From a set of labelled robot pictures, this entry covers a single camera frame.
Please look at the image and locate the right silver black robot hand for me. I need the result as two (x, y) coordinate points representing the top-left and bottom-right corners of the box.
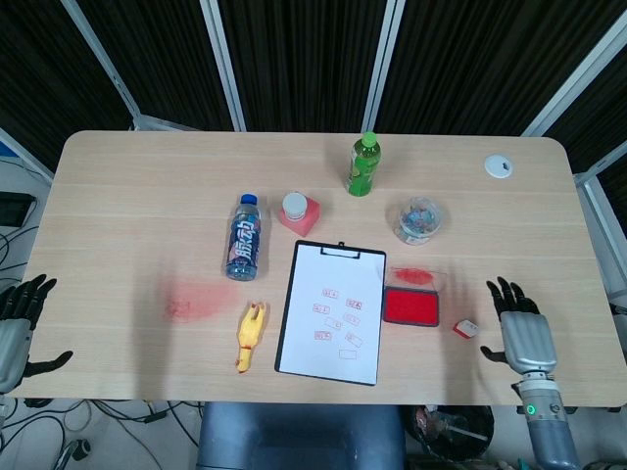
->
(479, 276), (560, 378)

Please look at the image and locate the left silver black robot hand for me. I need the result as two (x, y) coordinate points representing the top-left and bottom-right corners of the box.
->
(0, 273), (74, 394)

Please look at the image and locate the black clipboard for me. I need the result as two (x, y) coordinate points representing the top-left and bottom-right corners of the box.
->
(273, 239), (389, 388)

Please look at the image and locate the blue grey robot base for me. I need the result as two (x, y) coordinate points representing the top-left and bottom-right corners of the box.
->
(197, 401), (408, 470)

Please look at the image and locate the black waste bin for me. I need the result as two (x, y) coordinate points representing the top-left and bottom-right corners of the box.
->
(410, 404), (496, 462)

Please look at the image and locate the red ink pad clear lid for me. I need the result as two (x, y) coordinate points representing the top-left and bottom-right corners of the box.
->
(381, 266), (448, 327)

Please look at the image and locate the black device box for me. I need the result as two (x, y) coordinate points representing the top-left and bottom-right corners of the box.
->
(0, 192), (38, 227)

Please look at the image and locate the black caster wheel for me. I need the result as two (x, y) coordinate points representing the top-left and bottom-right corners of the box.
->
(66, 439), (95, 464)

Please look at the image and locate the clear jar of clips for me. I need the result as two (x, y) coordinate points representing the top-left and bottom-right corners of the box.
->
(390, 196), (450, 246)

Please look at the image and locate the white stamped paper sheet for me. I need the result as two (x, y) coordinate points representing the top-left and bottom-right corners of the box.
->
(277, 243), (386, 385)

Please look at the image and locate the black fabric partition panel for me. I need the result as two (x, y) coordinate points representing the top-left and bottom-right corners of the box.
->
(217, 0), (389, 133)
(76, 0), (237, 131)
(0, 0), (133, 173)
(543, 48), (627, 173)
(375, 0), (627, 137)

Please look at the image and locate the yellow rubber chicken toy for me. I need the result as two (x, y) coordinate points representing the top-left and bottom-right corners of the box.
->
(233, 302), (269, 376)

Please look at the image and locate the green tea bottle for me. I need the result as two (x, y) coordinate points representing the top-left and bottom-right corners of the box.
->
(346, 130), (383, 198)

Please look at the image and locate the blue label drink bottle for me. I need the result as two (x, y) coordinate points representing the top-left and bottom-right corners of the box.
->
(224, 193), (268, 283)

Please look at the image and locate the red square bottle white cap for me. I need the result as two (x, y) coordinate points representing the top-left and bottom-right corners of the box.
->
(277, 192), (323, 240)

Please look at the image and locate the black floor cable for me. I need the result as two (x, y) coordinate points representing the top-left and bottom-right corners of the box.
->
(24, 399), (200, 428)

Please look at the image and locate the white round cable grommet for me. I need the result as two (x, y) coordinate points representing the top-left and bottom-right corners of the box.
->
(483, 154), (514, 180)

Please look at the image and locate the white partition frame post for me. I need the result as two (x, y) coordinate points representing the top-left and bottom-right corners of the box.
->
(362, 0), (407, 132)
(519, 22), (627, 137)
(61, 0), (143, 129)
(199, 0), (247, 132)

